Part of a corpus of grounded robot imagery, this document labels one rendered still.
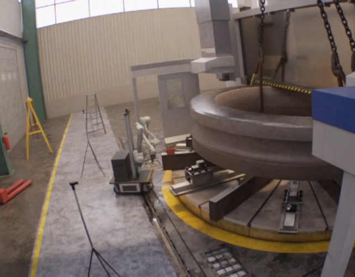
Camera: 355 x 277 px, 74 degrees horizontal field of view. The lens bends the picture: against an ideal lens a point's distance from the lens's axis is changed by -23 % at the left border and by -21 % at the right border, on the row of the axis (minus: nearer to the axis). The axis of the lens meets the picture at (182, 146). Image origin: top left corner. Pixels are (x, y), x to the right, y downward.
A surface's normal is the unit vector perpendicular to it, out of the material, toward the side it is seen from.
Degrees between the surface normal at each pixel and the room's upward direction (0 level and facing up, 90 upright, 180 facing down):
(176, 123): 90
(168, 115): 90
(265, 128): 90
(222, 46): 90
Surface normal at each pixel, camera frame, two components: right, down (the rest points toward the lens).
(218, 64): 0.31, 0.27
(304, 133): -0.34, 0.33
